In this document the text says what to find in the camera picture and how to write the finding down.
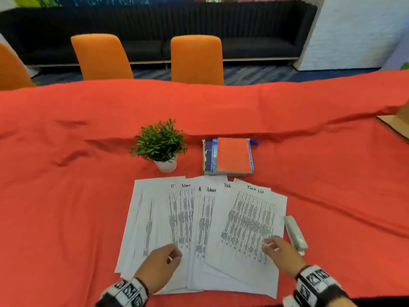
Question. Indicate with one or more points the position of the orange notebook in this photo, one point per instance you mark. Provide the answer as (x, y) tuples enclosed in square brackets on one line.
[(233, 156)]

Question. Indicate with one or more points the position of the dark blue worn book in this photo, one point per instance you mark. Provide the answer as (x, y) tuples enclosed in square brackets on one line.
[(206, 156)]

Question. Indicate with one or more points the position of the white stapler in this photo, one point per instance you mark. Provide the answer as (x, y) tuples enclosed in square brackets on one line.
[(295, 234)]

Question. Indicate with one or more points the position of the green plant in white pot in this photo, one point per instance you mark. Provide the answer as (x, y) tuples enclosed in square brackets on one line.
[(159, 143)]

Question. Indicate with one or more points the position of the brown cardboard box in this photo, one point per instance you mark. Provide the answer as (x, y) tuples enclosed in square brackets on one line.
[(401, 124)]

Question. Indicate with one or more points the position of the blue pen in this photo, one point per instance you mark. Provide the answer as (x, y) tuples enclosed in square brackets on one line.
[(254, 142)]

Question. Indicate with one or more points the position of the pile of printed papers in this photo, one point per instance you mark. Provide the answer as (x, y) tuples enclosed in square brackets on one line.
[(159, 214)]

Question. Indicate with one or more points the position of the person's right hand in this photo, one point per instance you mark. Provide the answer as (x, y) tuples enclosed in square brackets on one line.
[(286, 255)]

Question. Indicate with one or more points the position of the person's left hand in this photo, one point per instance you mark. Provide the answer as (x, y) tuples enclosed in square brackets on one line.
[(158, 265)]

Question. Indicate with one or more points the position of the orange chair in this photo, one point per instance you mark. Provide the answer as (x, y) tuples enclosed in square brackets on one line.
[(12, 70), (102, 57), (196, 60)]

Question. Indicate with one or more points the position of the red tablecloth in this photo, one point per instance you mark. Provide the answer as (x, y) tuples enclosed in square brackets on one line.
[(64, 188)]

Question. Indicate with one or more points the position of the black sofa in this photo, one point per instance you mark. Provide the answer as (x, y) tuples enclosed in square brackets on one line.
[(255, 28)]

